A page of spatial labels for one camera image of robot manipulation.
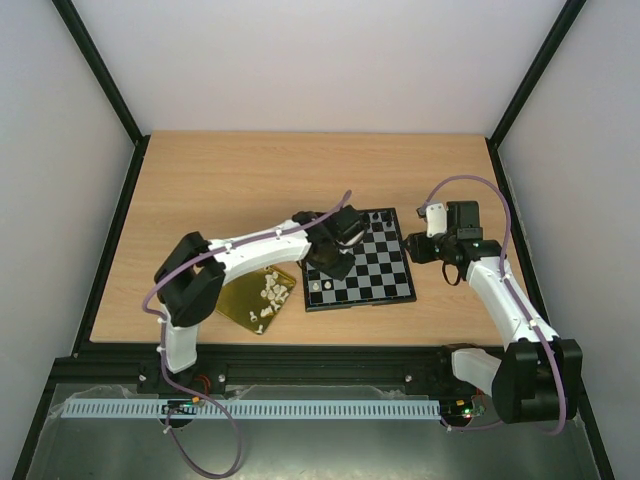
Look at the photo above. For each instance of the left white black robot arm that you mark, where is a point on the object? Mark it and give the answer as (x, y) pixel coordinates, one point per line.
(188, 284)

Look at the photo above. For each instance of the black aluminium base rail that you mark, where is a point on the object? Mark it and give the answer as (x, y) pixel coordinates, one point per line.
(218, 368)

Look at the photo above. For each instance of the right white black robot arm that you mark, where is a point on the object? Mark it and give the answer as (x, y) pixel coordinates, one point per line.
(538, 377)

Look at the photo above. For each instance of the black grey chess board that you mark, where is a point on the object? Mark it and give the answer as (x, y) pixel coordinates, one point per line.
(381, 275)

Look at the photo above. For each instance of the black frame post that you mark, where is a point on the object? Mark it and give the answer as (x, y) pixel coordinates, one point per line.
(553, 40)
(91, 54)

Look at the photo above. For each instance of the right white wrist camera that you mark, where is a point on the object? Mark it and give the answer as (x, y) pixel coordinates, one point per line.
(435, 217)

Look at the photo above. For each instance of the light blue slotted cable duct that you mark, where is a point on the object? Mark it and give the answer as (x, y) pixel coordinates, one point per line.
(253, 409)

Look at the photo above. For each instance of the left black frame post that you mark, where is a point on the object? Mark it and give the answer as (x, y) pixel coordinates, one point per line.
(91, 54)

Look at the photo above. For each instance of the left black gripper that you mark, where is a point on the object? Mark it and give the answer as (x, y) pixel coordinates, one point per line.
(338, 273)

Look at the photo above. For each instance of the right black frame post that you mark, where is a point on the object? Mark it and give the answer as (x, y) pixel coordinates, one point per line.
(553, 40)

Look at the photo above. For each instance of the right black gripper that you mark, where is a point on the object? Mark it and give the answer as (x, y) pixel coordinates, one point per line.
(417, 246)

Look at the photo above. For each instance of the white chess piece pile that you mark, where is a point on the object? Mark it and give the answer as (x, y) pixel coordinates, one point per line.
(275, 293)

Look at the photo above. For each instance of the black chess pieces row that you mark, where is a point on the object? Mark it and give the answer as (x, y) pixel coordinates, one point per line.
(380, 220)

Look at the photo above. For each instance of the gold metal tray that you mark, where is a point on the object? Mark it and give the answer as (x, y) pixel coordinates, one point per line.
(242, 295)

